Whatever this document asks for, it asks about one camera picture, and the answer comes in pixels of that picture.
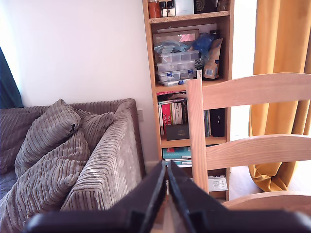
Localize white labelled box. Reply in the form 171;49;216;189
207;175;229;193

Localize teal book stack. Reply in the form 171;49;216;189
162;146;193;168

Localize small black box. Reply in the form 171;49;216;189
166;124;190;141

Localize red book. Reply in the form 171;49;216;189
161;103;172;134

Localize tall black box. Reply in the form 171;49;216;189
209;108;226;138

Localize flat clear storage box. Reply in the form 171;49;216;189
157;78;191;87

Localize tall wooden bookshelf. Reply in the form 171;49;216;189
142;0;235;202

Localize clear plastic storage box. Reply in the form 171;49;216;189
154;49;200;65
155;68;198;82
155;60;196;73

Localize wooden ladder-back chair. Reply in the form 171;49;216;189
186;72;311;215

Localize brown paper bag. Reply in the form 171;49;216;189
202;38;224;81

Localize blue plastic bag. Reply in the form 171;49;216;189
192;33;214;63

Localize teal curtain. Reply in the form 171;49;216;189
0;47;24;110

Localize orange curtain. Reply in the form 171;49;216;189
247;0;311;192

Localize orange jar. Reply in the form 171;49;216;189
148;0;162;19

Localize white and blue box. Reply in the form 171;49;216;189
175;0;195;17

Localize black bottle box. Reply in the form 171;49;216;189
193;0;218;15

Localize grey corduroy sofa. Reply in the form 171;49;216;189
0;98;146;233

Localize grey corduroy cushion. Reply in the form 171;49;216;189
74;109;115;154
14;98;83;176
0;128;91;233

